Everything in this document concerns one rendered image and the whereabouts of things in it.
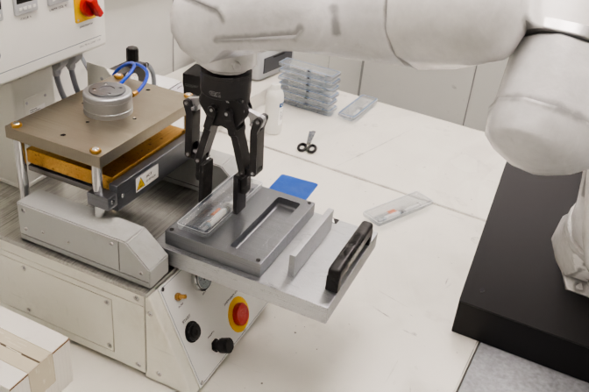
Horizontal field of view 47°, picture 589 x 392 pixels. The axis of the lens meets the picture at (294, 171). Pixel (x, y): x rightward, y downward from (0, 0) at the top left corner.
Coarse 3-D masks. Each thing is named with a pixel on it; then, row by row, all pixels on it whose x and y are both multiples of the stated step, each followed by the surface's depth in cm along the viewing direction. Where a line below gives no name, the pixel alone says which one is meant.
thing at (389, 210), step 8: (416, 192) 166; (400, 200) 162; (408, 200) 162; (416, 200) 162; (424, 200) 163; (432, 200) 163; (376, 208) 158; (384, 208) 158; (392, 208) 158; (400, 208) 159; (408, 208) 159; (376, 216) 155; (384, 216) 155; (392, 216) 155
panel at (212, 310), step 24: (168, 288) 105; (192, 288) 110; (216, 288) 115; (168, 312) 104; (192, 312) 109; (216, 312) 114; (216, 336) 113; (240, 336) 119; (192, 360) 107; (216, 360) 113
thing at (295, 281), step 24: (312, 240) 104; (336, 240) 110; (168, 264) 105; (192, 264) 103; (216, 264) 102; (288, 264) 100; (312, 264) 104; (360, 264) 107; (240, 288) 101; (264, 288) 99; (288, 288) 98; (312, 288) 99; (312, 312) 97
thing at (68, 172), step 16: (176, 128) 120; (144, 144) 114; (160, 144) 115; (32, 160) 110; (48, 160) 108; (64, 160) 107; (128, 160) 109; (48, 176) 110; (64, 176) 109; (80, 176) 107; (112, 176) 104
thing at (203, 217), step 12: (228, 180) 116; (252, 180) 117; (216, 192) 112; (228, 192) 113; (204, 204) 109; (216, 204) 109; (228, 204) 109; (192, 216) 106; (204, 216) 106; (216, 216) 106; (204, 228) 103
